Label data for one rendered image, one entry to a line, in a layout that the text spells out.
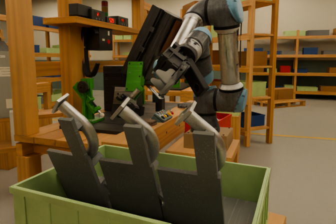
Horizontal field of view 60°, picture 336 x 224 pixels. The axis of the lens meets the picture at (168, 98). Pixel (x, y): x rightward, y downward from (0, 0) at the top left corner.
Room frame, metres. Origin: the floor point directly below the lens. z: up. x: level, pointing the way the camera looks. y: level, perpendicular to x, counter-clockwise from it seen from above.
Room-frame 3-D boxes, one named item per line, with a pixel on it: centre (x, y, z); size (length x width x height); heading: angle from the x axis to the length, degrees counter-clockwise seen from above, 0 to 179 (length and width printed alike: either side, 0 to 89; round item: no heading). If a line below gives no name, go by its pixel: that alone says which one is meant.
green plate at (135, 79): (2.03, 0.22, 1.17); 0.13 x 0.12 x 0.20; 159
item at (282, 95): (8.12, -3.11, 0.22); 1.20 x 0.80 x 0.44; 113
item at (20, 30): (2.23, 0.53, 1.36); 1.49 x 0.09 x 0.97; 159
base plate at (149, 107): (2.12, 0.25, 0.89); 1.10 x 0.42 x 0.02; 159
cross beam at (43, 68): (2.25, 0.60, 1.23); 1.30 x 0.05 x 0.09; 159
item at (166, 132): (2.02, -0.01, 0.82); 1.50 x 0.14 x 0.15; 159
